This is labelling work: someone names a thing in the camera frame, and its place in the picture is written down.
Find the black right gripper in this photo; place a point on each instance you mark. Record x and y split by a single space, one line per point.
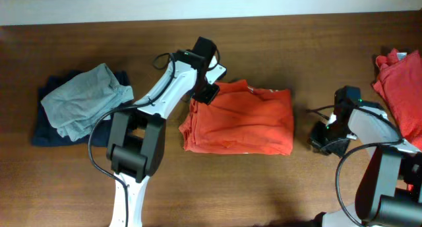
318 144

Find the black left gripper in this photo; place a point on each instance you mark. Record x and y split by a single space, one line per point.
209 95

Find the orange printed t-shirt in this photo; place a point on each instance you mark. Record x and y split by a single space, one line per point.
241 120

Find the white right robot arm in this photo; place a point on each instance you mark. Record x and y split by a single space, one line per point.
389 193

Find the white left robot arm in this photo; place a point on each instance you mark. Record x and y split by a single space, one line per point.
137 139

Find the red crumpled shirt pile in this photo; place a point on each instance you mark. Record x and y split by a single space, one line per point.
399 84

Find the grey folded shirt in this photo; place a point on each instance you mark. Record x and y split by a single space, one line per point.
73 108

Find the dark navy folded garment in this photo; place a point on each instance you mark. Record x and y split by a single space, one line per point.
45 135

